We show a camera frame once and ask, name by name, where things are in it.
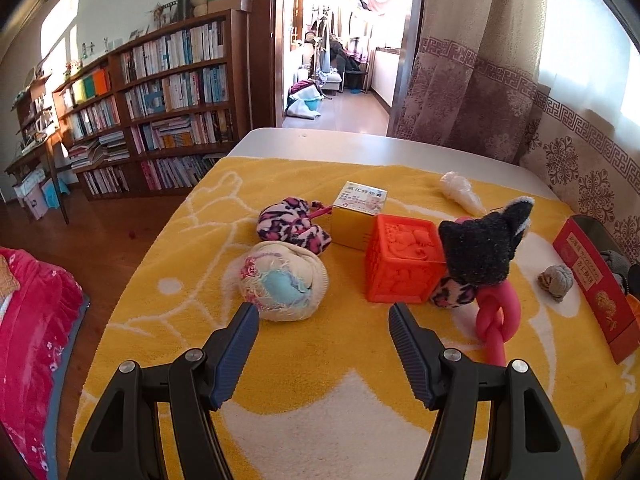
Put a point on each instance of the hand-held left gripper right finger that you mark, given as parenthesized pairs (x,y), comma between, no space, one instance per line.
(412,355)

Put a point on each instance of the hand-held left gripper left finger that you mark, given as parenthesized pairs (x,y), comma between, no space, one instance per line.
(235,355)

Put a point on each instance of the pink knotted foam rod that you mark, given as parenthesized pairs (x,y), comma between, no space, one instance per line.
(492,320)

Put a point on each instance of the cream sock ball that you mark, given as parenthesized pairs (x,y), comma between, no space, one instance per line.
(285,280)

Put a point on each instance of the orange embossed toy cube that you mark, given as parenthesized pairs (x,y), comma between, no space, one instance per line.
(400,260)

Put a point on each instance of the black knit sock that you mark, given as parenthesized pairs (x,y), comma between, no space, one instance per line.
(475,250)

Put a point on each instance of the red cardboard box container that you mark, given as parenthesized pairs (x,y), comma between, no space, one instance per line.
(595,285)

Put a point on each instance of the leopard print fabric piece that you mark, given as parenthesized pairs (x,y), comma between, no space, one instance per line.
(452,292)

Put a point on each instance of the yellow patterned towel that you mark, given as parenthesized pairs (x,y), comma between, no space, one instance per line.
(320,370)

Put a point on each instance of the small gold cardboard box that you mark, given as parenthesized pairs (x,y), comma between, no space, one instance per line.
(350,225)

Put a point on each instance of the small grey sock ball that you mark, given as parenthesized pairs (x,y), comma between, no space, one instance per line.
(556,282)

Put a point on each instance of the crumpled clear plastic bag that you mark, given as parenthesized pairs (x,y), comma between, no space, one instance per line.
(462,192)

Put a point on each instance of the red floral blanket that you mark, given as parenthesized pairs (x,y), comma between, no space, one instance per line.
(35,335)

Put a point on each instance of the patterned beige cloth cover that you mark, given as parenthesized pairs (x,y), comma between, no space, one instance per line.
(580,160)

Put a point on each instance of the wooden bookshelf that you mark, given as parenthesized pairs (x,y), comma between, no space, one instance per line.
(240,85)

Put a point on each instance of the small wooden side desk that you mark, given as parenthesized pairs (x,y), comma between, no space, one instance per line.
(30,152)

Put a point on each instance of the beige patterned curtain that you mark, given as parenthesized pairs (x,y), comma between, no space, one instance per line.
(470,60)

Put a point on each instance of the rows of shelved books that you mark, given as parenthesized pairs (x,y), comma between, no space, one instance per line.
(190,45)

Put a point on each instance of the black thermos bottle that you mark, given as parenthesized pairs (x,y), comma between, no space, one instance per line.
(185,6)

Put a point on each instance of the wooden door frame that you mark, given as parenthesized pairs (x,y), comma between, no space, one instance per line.
(262,60)

